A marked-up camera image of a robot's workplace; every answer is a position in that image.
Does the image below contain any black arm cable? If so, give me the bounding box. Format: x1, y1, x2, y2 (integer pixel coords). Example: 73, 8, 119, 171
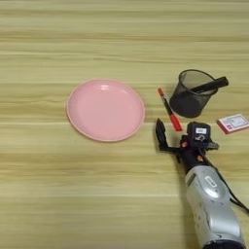
205, 158, 249, 216

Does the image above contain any pink round plate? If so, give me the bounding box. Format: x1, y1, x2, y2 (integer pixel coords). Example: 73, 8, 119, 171
66, 78, 146, 143

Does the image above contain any red and white card box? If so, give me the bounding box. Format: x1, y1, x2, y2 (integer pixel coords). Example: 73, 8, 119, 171
216, 113, 249, 135

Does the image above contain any red marker pen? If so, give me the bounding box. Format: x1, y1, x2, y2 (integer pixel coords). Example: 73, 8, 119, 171
158, 88, 184, 132

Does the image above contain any black marker pen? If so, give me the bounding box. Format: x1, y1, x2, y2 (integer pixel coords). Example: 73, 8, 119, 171
190, 76, 230, 94

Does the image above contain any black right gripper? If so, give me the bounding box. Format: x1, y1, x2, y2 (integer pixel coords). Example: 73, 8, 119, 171
155, 118, 221, 173

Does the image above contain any black mesh pen cup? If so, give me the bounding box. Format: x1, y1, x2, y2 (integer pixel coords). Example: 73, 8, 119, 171
168, 68, 219, 119

